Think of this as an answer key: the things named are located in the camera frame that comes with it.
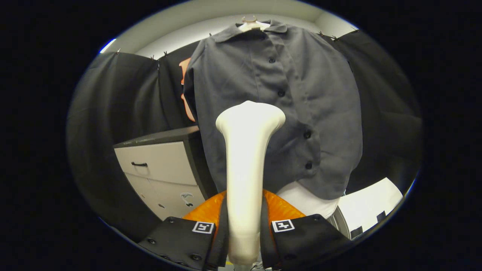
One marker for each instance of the grey drawer cabinet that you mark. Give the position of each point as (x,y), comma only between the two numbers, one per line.
(158,162)

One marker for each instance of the black backdrop cloth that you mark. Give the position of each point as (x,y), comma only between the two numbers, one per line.
(120,101)

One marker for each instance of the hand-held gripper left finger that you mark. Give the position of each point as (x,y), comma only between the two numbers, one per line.
(221,233)

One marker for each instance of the white garment steamer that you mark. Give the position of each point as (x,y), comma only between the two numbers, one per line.
(244,162)

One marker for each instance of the white mannequin hanger form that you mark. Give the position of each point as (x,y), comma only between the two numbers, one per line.
(308,203)

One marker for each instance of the long ceiling light strip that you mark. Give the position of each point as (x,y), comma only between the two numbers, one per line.
(107,46)

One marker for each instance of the dark grey button shirt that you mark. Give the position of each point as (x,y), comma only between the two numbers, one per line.
(320,105)

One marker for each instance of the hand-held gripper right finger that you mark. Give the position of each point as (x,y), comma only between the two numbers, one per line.
(265,241)

